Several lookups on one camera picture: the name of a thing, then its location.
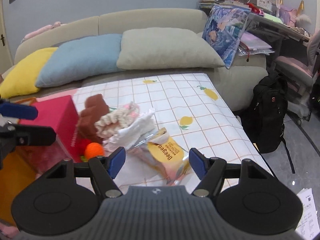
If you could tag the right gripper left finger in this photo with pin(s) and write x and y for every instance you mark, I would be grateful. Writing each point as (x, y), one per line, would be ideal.
(104, 170)

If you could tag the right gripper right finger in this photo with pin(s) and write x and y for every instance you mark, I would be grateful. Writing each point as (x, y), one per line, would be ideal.
(209, 171)

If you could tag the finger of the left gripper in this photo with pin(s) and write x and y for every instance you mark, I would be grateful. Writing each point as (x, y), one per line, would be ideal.
(27, 135)
(18, 111)

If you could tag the white cloth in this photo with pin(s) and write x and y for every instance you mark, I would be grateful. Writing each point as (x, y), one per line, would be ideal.
(127, 137)

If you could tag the brown plush toy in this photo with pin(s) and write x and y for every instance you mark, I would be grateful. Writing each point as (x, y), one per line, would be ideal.
(95, 108)

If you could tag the orange knitted ball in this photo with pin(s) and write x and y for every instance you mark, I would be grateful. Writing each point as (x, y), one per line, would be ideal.
(93, 150)

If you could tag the orange-rimmed white storage box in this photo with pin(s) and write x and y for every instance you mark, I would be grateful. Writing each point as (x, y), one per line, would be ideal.
(21, 167)

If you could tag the yellow cushion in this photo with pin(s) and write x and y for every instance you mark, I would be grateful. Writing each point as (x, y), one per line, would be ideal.
(21, 80)

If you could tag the red box lid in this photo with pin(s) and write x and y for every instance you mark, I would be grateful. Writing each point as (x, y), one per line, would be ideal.
(61, 115)

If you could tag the cream pink knitted toy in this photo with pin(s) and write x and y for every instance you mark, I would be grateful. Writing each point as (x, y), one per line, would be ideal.
(108, 125)

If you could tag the yellow snack packet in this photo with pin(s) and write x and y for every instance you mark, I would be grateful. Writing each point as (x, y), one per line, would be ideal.
(162, 153)

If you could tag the white grid lemon tablecloth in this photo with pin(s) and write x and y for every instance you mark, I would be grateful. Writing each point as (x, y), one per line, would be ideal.
(188, 106)

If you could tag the black backpack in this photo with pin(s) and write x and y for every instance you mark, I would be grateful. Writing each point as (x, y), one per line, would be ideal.
(263, 119)

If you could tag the light blue cushion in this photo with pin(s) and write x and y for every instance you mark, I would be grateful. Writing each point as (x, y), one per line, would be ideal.
(79, 59)

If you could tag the pink item on sofa back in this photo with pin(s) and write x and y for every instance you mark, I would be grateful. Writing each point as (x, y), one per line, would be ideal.
(41, 30)

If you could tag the beige sofa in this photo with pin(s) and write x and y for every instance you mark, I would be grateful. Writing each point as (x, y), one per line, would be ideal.
(235, 84)

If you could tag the white paper sheets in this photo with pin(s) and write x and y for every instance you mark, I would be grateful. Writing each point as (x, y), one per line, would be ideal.
(308, 226)

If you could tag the beige cushion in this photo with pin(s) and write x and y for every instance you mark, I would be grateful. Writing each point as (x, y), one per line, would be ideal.
(164, 48)

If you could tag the pink office chair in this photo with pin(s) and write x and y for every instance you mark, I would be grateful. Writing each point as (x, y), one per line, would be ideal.
(300, 79)

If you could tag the pink folders under desk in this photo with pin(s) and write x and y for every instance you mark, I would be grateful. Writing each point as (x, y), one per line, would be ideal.
(253, 45)

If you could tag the blue anime print pillow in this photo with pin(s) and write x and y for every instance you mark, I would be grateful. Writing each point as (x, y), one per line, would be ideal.
(223, 30)

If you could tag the grey desk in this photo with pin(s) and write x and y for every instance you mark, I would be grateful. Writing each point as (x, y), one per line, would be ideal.
(284, 40)

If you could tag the stack of books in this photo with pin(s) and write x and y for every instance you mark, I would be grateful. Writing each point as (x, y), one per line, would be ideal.
(208, 4)

